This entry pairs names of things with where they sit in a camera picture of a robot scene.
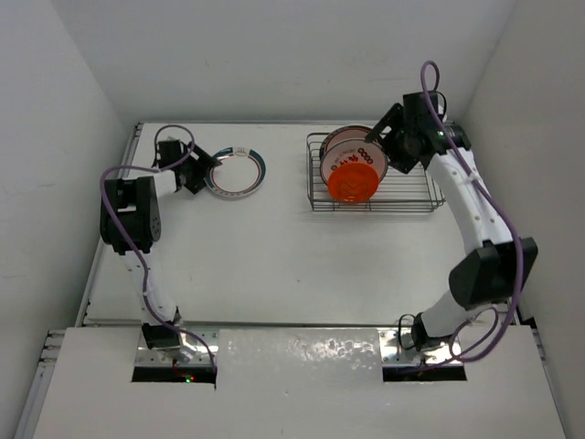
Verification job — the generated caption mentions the white plate teal rim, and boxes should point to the white plate teal rim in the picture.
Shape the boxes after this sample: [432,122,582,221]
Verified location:
[205,147,267,200]

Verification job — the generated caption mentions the white plate red characters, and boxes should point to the white plate red characters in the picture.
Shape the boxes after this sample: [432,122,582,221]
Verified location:
[320,138,388,183]

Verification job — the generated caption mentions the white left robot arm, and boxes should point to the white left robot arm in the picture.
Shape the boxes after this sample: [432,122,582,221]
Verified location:
[100,138,220,350]

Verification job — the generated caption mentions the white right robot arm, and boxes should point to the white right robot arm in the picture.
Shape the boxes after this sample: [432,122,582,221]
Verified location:
[366,91,538,351]

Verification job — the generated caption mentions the white plate dark red rim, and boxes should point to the white plate dark red rim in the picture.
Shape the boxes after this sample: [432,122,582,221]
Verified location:
[320,124,372,154]

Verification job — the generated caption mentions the orange plastic plate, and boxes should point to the orange plastic plate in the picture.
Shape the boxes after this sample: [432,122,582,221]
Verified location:
[327,163,379,204]

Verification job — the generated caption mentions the metal wire dish rack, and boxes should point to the metal wire dish rack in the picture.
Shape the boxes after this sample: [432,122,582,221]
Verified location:
[305,132,445,214]

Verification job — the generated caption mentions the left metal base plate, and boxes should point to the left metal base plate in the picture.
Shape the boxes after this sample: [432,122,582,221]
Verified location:
[134,327,219,369]

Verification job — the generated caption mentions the metal base plate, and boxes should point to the metal base plate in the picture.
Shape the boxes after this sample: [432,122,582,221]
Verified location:
[378,326,461,369]
[134,327,219,369]

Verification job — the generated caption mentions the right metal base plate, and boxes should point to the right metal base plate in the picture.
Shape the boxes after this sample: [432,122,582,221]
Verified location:
[378,326,461,369]

